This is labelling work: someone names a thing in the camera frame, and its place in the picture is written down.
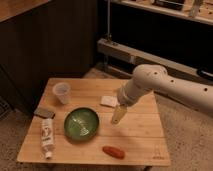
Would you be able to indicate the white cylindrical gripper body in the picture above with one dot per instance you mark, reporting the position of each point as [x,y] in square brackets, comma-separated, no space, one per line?
[126,95]

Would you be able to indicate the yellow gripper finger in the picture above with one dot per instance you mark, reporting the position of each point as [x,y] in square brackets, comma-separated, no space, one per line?
[118,114]

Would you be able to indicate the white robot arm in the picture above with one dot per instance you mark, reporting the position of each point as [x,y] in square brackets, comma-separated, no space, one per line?
[147,78]

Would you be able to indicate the white sponge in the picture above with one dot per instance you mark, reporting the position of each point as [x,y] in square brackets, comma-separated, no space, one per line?
[109,101]

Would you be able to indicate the dark grey sponge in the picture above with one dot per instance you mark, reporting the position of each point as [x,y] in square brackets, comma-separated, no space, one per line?
[44,113]

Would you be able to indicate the green bowl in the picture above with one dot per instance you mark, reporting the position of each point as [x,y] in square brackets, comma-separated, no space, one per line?
[81,124]

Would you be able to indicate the wooden table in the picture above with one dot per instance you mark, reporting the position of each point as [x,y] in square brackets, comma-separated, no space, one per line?
[139,134]

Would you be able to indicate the clear plastic cup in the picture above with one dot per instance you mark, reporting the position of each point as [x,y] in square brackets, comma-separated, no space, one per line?
[62,92]

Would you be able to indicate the white tube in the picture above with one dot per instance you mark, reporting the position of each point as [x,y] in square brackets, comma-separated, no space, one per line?
[47,138]

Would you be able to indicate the upper shelf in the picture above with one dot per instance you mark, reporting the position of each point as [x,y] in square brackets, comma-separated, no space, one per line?
[194,10]

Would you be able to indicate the dark wooden cabinet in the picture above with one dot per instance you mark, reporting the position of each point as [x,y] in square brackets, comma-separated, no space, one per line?
[57,39]

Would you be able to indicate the metal rail beam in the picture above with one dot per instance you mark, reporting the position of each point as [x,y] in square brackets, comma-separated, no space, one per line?
[136,57]

